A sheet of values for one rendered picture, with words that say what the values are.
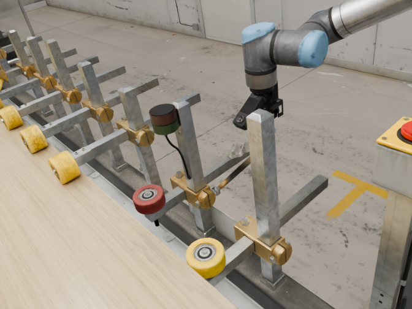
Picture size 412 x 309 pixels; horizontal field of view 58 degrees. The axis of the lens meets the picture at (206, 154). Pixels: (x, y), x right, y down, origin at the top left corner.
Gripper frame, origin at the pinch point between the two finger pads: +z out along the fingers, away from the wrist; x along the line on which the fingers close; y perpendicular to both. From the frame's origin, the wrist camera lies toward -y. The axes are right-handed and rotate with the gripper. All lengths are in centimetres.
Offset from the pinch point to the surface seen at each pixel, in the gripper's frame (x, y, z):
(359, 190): 9, 86, 83
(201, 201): -8.2, -31.9, -3.1
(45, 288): -7, -72, -7
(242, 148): -1.5, -9.5, -4.6
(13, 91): 98, -44, -12
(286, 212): -26.2, -20.2, -1.5
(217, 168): -1.5, -19.8, -3.3
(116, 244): -8, -56, -7
